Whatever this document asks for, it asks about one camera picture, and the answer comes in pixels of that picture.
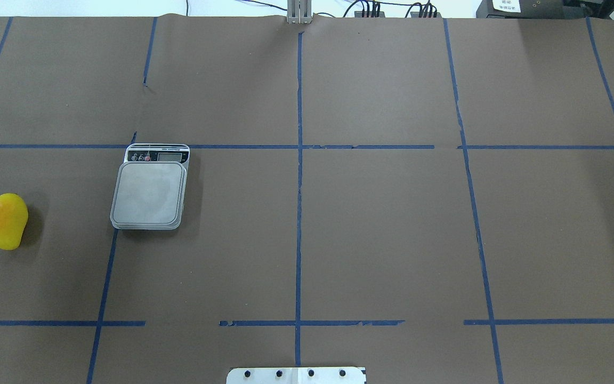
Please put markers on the yellow mango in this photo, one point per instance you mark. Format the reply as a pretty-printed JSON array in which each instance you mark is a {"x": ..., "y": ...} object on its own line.
[{"x": 13, "y": 220}]

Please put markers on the brown paper table cover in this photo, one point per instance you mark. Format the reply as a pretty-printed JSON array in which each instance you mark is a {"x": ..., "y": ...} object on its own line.
[{"x": 432, "y": 200}]

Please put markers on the grey digital kitchen scale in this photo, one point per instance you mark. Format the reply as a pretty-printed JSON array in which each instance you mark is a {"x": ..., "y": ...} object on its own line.
[{"x": 150, "y": 187}]

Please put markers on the black power strip left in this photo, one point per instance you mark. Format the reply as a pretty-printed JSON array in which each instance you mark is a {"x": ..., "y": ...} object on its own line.
[{"x": 369, "y": 10}]

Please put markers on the black power strip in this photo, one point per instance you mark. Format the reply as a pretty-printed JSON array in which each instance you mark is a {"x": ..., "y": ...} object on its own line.
[
  {"x": 369, "y": 10},
  {"x": 426, "y": 10}
]

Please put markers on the white metal mounting plate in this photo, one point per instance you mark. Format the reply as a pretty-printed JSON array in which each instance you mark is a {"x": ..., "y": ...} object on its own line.
[{"x": 326, "y": 374}]

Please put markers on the black power strip right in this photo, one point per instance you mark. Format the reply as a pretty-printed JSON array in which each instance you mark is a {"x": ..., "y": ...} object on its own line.
[{"x": 426, "y": 10}]

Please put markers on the dark grey equipment box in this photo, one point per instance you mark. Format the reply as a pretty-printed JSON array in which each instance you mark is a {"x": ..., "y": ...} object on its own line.
[{"x": 520, "y": 10}]

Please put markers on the aluminium profile post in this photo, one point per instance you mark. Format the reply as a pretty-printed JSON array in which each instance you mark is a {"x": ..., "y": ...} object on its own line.
[{"x": 299, "y": 12}]

